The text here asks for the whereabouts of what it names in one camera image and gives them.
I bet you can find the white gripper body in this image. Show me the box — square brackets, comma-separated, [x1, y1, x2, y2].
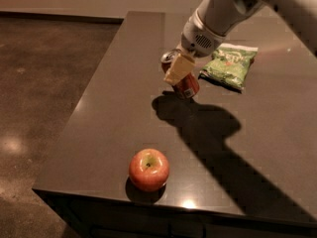
[179, 8, 226, 58]

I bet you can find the green chip bag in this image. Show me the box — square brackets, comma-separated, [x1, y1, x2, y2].
[200, 44, 259, 91]

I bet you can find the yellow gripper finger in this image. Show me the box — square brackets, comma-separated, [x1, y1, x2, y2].
[162, 52, 195, 86]

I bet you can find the red coke can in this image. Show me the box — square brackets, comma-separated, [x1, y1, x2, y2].
[160, 49, 199, 99]

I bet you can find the red apple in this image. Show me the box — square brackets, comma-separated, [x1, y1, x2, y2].
[129, 149, 169, 192]

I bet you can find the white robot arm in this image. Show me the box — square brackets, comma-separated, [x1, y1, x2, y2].
[164, 0, 317, 85]

